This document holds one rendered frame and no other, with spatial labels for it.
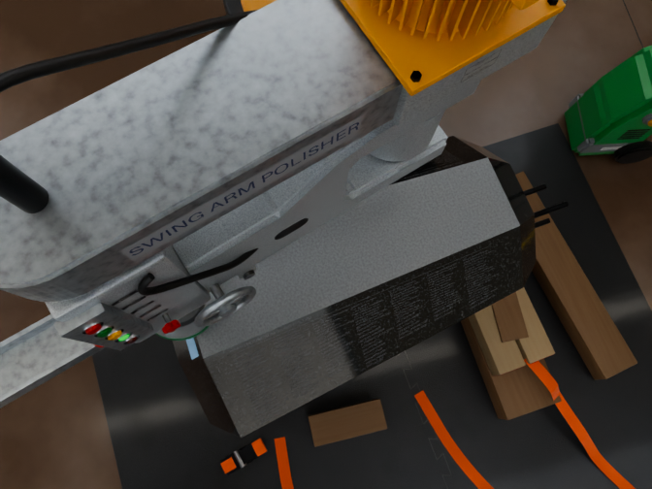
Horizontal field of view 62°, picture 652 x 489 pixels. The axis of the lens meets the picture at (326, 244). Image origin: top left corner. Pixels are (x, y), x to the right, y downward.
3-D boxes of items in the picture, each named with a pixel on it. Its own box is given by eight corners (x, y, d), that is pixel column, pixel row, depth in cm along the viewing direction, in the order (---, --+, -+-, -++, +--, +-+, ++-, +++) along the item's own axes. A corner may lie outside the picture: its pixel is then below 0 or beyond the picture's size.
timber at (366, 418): (314, 444, 227) (314, 447, 215) (308, 414, 230) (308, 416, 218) (383, 427, 229) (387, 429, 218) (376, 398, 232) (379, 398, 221)
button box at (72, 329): (148, 319, 116) (98, 296, 89) (154, 330, 115) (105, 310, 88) (114, 340, 115) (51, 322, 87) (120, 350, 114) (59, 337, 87)
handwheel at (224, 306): (241, 265, 130) (231, 248, 116) (262, 300, 128) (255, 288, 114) (184, 297, 128) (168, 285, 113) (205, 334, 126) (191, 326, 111)
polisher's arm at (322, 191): (392, 112, 149) (429, -18, 102) (441, 179, 144) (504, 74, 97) (150, 248, 138) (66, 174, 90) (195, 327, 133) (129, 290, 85)
